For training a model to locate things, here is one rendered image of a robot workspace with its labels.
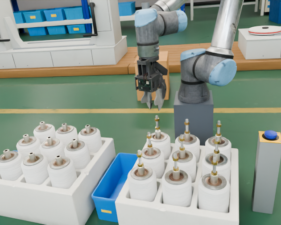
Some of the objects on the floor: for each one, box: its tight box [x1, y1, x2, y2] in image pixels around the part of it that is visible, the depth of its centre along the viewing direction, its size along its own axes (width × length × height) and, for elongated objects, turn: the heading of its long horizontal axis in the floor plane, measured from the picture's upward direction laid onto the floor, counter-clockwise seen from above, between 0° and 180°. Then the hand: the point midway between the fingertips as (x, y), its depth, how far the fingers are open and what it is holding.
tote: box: [269, 0, 281, 24], centre depth 459 cm, size 50×41×37 cm
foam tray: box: [0, 135, 116, 225], centre depth 124 cm, size 39×39×18 cm
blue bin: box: [91, 153, 138, 222], centre depth 118 cm, size 30×11×12 cm, turn 174°
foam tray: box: [115, 142, 239, 225], centre depth 107 cm, size 39×39×18 cm
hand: (155, 105), depth 108 cm, fingers open, 3 cm apart
